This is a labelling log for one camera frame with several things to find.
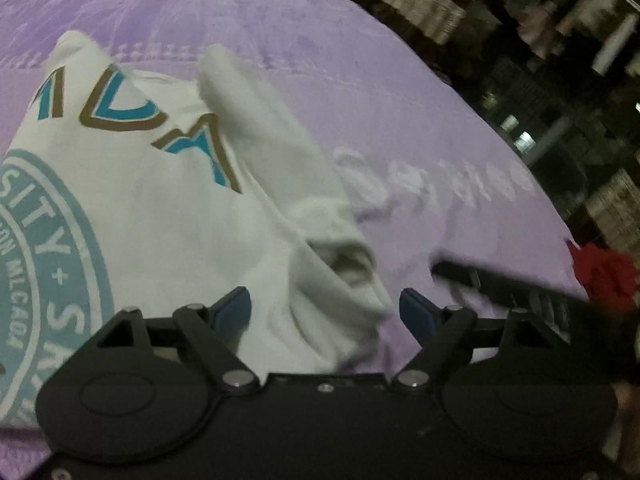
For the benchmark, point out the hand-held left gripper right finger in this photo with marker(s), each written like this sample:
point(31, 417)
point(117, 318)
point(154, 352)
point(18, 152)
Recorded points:
point(415, 311)

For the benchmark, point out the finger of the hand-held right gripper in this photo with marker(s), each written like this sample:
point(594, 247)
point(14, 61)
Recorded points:
point(480, 276)

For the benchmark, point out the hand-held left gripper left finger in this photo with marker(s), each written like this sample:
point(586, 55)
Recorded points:
point(235, 308)

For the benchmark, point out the white printed shirt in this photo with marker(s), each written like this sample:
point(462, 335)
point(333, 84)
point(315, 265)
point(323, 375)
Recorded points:
point(165, 220)

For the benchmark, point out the person's right forearm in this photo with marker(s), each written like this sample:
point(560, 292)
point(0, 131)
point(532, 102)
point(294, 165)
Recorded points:
point(629, 417)

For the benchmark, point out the red cloth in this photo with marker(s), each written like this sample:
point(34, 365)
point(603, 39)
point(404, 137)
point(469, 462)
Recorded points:
point(607, 272)

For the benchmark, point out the purple bed sheet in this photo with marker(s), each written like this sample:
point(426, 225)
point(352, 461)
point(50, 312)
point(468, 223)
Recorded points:
point(380, 125)

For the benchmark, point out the cluttered dark shelving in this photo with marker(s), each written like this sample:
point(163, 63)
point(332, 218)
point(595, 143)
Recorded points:
point(565, 110)

